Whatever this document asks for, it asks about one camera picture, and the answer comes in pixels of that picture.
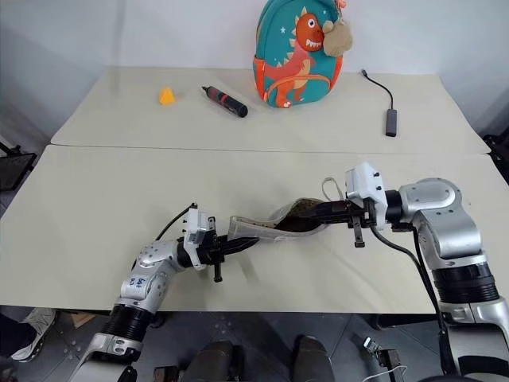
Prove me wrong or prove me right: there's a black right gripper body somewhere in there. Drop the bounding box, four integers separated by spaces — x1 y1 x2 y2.
344 197 379 248

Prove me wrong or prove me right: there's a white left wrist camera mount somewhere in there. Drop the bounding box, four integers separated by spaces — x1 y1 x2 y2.
183 209 218 271

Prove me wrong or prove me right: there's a teal dinosaur backpack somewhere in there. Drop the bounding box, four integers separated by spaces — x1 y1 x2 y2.
251 0 345 110

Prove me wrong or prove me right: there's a beige plush toy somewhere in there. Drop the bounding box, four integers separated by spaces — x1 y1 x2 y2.
321 18 355 57

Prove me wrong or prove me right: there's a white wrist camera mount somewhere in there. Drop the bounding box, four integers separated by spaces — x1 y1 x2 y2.
344 162 389 232
183 209 218 271

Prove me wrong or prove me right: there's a small yellow plastic object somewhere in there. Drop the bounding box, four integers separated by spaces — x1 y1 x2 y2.
158 86 178 107

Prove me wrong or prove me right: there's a black metal frame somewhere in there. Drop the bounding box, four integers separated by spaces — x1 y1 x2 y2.
0 136 37 193

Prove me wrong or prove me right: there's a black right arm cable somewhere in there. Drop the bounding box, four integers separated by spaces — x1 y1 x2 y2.
369 224 454 377

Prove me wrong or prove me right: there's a dark rounded shape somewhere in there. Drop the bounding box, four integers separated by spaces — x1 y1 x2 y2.
291 334 336 382
185 341 244 382

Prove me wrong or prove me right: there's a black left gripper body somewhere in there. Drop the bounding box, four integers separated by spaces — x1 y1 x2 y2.
197 227 228 283

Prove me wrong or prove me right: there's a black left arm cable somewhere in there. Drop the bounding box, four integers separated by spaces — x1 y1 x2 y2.
153 202 199 243

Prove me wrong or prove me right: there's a small black box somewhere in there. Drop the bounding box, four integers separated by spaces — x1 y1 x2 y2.
376 349 402 376

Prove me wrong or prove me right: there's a black red marker pen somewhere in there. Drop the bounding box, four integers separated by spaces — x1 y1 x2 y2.
200 84 250 119

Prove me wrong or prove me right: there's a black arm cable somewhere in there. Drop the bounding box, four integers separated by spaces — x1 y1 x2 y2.
369 224 454 377
153 202 199 243

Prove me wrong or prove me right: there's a brown cardboard piece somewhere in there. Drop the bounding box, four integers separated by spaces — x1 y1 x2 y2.
71 312 97 329

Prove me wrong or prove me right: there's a grey USB hub with cable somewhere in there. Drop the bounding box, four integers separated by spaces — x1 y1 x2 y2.
360 68 400 138

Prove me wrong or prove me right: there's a white sneaker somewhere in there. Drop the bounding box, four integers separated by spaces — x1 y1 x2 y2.
10 307 57 361

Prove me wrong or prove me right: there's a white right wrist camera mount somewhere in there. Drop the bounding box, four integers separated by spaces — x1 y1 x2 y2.
344 162 389 232

